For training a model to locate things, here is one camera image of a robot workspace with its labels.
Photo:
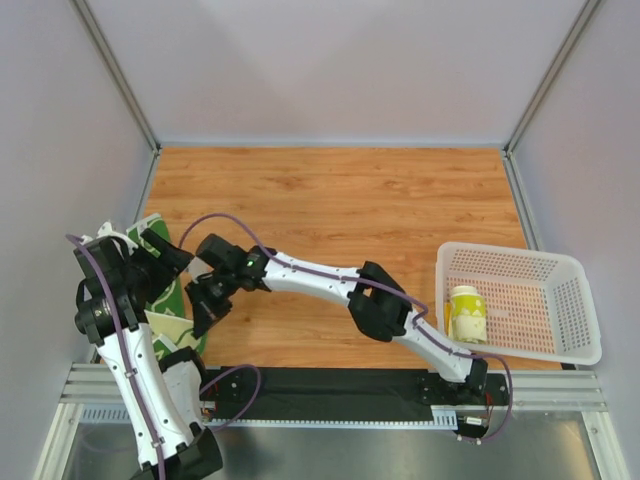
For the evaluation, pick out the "cream yellow crocodile towel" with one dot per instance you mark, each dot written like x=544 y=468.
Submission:
x=466 y=315

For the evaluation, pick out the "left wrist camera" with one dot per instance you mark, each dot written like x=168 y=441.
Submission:
x=108 y=230

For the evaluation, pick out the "grey slotted cable duct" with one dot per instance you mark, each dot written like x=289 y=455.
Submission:
x=443 y=420

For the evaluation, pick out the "white plastic basket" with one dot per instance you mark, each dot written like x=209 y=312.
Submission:
x=539 y=305

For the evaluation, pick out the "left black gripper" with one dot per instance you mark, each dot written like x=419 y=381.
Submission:
x=163 y=251

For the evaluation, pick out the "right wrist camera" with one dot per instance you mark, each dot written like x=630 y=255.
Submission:
x=197 y=267

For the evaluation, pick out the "green patterned towel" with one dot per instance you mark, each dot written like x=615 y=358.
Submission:
x=171 y=330

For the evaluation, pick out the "left aluminium frame post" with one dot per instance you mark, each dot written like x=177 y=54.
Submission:
x=100 y=42

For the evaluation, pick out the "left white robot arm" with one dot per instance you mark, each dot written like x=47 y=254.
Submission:
x=161 y=396

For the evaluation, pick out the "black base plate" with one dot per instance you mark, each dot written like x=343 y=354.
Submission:
x=335 y=394

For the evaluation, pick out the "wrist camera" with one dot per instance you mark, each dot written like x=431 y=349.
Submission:
x=108 y=230
x=197 y=267

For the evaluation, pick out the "right aluminium frame post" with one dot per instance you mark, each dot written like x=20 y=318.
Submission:
x=578 y=27

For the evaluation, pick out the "aluminium frame post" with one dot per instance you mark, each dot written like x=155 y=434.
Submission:
x=100 y=42
x=578 y=27

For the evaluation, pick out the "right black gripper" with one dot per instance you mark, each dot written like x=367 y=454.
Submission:
x=208 y=295

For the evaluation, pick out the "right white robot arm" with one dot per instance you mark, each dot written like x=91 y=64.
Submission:
x=379 y=307

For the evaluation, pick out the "aluminium front rail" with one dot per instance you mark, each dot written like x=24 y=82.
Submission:
x=534 y=390

